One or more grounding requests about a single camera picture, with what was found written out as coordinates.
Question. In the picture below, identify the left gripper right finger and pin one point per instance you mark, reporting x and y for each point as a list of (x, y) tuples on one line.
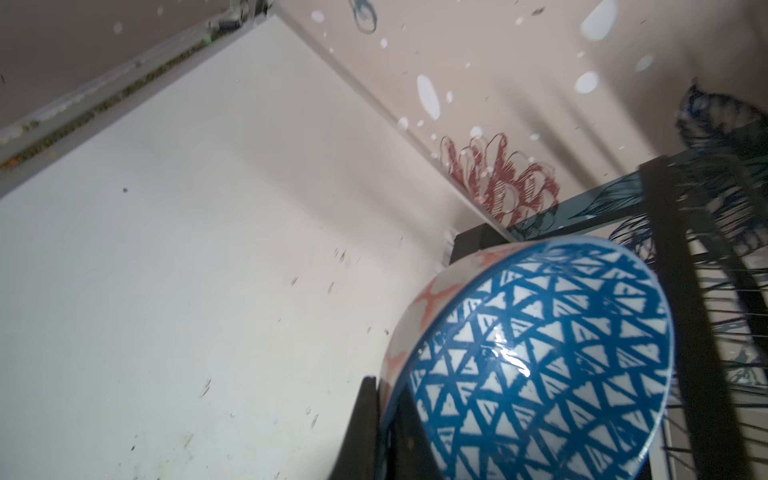
[(410, 454)]

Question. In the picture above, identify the dark blue patterned bowl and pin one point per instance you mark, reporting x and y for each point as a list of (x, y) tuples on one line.
[(535, 360)]

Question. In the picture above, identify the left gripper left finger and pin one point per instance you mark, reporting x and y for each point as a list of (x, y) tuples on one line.
[(357, 455)]

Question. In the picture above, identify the black wire dish rack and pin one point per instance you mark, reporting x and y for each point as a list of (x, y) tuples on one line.
[(699, 220)]

